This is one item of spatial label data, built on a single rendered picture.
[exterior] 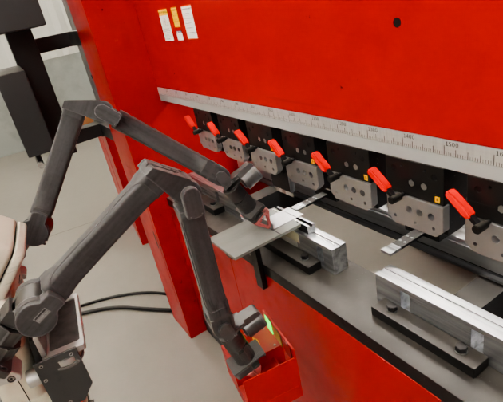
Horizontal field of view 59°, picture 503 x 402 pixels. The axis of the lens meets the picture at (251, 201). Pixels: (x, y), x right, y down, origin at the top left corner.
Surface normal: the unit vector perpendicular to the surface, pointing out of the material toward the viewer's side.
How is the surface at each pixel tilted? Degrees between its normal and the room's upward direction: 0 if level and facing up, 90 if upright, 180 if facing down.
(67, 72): 90
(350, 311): 0
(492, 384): 0
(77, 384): 90
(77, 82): 90
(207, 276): 92
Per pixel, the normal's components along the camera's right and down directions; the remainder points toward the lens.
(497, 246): -0.82, 0.38
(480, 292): -0.18, -0.88
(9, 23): 0.48, 0.29
